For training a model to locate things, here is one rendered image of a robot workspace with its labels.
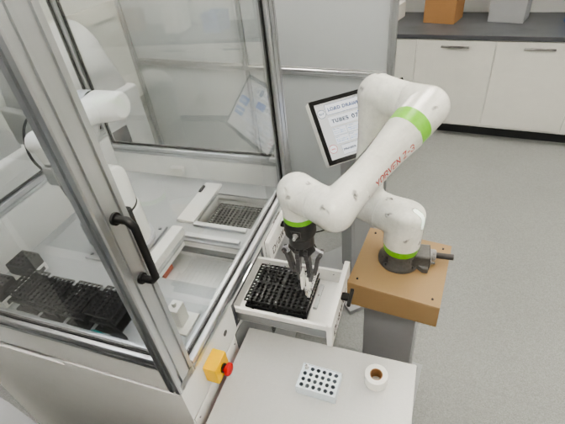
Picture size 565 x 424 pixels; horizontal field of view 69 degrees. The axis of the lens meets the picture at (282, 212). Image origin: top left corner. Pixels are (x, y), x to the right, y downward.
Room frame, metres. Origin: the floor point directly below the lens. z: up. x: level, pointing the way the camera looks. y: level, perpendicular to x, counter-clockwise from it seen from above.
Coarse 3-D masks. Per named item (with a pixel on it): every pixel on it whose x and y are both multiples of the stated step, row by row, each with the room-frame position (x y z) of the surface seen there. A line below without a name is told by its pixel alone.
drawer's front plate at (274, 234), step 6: (276, 222) 1.29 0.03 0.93; (276, 228) 1.26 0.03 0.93; (282, 228) 1.32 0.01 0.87; (270, 234) 1.23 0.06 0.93; (276, 234) 1.25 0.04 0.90; (270, 240) 1.20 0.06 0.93; (276, 240) 1.25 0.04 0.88; (270, 246) 1.19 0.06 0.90; (276, 246) 1.24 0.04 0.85; (270, 252) 1.18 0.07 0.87; (276, 252) 1.23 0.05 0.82
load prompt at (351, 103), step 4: (356, 96) 1.86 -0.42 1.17; (344, 100) 1.83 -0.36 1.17; (348, 100) 1.84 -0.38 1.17; (352, 100) 1.84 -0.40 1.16; (356, 100) 1.84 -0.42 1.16; (328, 104) 1.81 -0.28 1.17; (332, 104) 1.81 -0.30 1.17; (336, 104) 1.81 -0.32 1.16; (340, 104) 1.82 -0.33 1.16; (344, 104) 1.82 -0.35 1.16; (348, 104) 1.82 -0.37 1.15; (352, 104) 1.83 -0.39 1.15; (356, 104) 1.83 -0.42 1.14; (328, 108) 1.80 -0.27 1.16; (332, 108) 1.80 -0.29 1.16; (336, 108) 1.80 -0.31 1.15; (340, 108) 1.80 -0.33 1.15; (344, 108) 1.81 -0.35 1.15; (348, 108) 1.81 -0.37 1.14; (352, 108) 1.81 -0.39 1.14; (328, 112) 1.78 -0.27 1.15; (332, 112) 1.79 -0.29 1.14; (336, 112) 1.79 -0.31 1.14
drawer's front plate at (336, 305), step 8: (344, 264) 1.02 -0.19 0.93; (344, 272) 0.98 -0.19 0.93; (344, 280) 0.94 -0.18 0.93; (344, 288) 0.94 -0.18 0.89; (336, 296) 0.88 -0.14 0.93; (336, 304) 0.85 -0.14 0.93; (336, 312) 0.83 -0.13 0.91; (328, 320) 0.79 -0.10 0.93; (336, 320) 0.83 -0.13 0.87; (328, 328) 0.77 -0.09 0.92; (336, 328) 0.82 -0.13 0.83; (328, 336) 0.77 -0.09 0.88; (328, 344) 0.77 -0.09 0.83
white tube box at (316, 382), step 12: (300, 372) 0.71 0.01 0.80; (312, 372) 0.70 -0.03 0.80; (324, 372) 0.70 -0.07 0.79; (336, 372) 0.69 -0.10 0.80; (300, 384) 0.67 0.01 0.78; (312, 384) 0.66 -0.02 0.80; (324, 384) 0.66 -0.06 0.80; (336, 384) 0.65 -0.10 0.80; (312, 396) 0.64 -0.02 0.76; (324, 396) 0.62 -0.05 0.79; (336, 396) 0.63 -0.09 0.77
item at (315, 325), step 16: (256, 272) 1.12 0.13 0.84; (320, 272) 1.04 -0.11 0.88; (336, 272) 1.02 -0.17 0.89; (336, 288) 0.99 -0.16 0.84; (240, 304) 0.97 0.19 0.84; (320, 304) 0.93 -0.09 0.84; (256, 320) 0.88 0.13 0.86; (272, 320) 0.86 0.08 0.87; (288, 320) 0.84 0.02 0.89; (304, 320) 0.83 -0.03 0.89; (320, 320) 0.86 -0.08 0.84; (320, 336) 0.79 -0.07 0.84
